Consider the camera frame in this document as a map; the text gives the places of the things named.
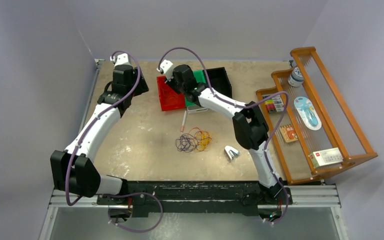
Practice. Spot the green plastic bin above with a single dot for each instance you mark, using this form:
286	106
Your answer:
193	88

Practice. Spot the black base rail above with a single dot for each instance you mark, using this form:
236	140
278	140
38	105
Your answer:
247	198

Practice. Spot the red plastic bin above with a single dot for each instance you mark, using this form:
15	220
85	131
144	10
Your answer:
169	100

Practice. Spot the white round jar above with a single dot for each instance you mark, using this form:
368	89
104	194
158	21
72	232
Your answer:
296	78

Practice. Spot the white label box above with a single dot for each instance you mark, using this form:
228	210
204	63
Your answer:
326	157

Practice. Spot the blue white blister pack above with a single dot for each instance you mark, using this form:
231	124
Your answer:
307	113

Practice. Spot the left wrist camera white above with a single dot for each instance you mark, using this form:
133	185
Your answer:
121	59

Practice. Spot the orange small card pack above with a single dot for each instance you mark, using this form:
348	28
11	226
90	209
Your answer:
288	133

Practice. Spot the white grey stapler case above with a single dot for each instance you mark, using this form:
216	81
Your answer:
195	109

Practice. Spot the wooden shelf rack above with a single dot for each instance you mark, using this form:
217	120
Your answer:
339	128

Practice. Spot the box of coloured markers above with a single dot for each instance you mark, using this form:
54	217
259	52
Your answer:
274	105

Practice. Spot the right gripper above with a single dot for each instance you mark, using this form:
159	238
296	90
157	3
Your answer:
171	83

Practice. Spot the black plastic bin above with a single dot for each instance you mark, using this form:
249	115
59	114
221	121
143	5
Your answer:
219	80

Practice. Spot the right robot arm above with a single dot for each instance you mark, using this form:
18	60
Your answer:
249	125

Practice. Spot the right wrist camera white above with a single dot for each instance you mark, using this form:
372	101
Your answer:
166	68

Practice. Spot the white marker orange cap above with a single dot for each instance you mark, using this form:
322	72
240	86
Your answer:
184	121

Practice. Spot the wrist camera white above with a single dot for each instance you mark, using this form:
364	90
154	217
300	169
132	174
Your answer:
121	59
166	68

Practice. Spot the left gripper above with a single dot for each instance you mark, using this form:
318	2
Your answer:
141	87

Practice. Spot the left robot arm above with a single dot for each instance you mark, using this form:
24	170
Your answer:
73	169

